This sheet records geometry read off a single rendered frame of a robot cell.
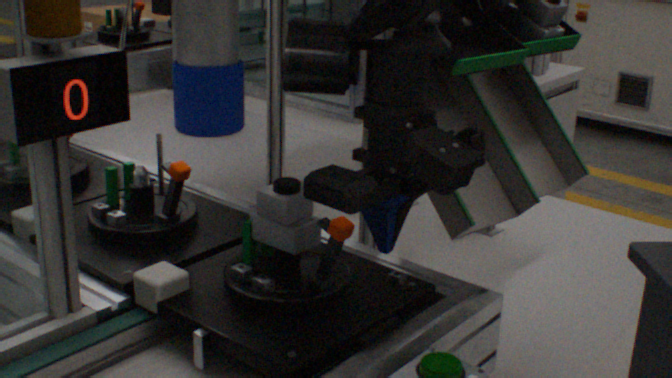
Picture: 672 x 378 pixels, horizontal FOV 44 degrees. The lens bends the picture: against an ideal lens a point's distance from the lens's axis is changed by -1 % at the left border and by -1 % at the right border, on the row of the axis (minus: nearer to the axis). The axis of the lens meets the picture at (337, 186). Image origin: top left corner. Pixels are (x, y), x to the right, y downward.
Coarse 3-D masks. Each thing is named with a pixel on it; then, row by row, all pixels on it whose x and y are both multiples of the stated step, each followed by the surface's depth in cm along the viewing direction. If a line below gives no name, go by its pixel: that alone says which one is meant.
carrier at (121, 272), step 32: (160, 160) 111; (128, 192) 110; (160, 192) 113; (192, 192) 119; (96, 224) 103; (128, 224) 103; (160, 224) 104; (192, 224) 106; (224, 224) 109; (96, 256) 99; (128, 256) 99; (160, 256) 99; (192, 256) 100; (128, 288) 93
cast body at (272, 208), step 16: (272, 192) 88; (288, 192) 88; (272, 208) 88; (288, 208) 87; (304, 208) 89; (256, 224) 90; (272, 224) 89; (288, 224) 88; (304, 224) 88; (272, 240) 89; (288, 240) 88; (304, 240) 88; (320, 240) 91
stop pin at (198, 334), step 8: (200, 328) 85; (200, 336) 84; (208, 336) 84; (200, 344) 84; (208, 344) 84; (200, 352) 84; (208, 352) 85; (200, 360) 85; (208, 360) 85; (200, 368) 85
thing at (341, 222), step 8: (320, 224) 86; (328, 224) 86; (336, 224) 84; (344, 224) 85; (352, 224) 85; (328, 232) 85; (336, 232) 85; (344, 232) 84; (352, 232) 85; (336, 240) 85; (344, 240) 86; (328, 248) 86; (336, 248) 86; (328, 256) 87; (336, 256) 87; (320, 264) 88; (328, 264) 87; (320, 272) 88; (328, 272) 88
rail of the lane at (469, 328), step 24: (480, 288) 96; (432, 312) 91; (456, 312) 91; (480, 312) 91; (384, 336) 86; (408, 336) 86; (432, 336) 86; (456, 336) 88; (480, 336) 93; (360, 360) 81; (384, 360) 82; (408, 360) 82; (480, 360) 95
